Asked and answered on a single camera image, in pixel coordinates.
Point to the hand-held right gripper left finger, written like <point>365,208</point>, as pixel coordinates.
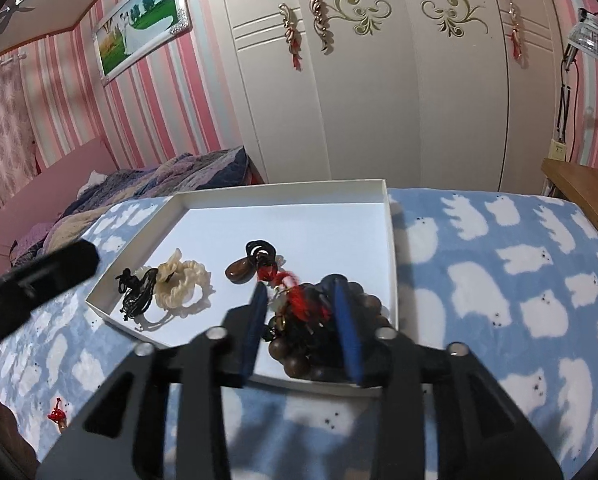
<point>256,320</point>

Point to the white cloth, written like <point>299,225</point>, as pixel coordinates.
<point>93,182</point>

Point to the amber pendant with red knot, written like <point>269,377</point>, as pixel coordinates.
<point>56,414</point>

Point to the white shallow cardboard box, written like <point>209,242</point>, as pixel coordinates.
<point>279,220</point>

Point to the black hair claw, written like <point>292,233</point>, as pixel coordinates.
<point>136,300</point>

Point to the pink bed headboard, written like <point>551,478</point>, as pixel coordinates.
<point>44,185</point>

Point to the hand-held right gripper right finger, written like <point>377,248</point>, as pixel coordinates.
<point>346,330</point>

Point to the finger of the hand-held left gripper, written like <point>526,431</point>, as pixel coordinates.
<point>54,265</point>

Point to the pink patterned curtain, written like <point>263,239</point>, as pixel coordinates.
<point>4,135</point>

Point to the white ornate wardrobe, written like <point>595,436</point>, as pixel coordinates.
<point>369,110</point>

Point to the wall socket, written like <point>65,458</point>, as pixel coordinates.
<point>558,150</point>

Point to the white ceiling fan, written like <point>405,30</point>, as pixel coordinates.
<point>16,8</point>

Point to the wooden desk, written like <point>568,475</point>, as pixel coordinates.
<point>584,185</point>

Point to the blue blanket with white bears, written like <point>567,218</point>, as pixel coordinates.
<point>479,285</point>

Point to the framed wedding photo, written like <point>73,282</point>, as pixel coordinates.
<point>139,20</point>

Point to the cream flower scrunchie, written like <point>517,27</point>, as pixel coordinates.
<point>179,280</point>

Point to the patterned purple quilt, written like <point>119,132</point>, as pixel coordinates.
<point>144,180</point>

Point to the desk lamp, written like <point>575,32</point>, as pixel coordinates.
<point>594,35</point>

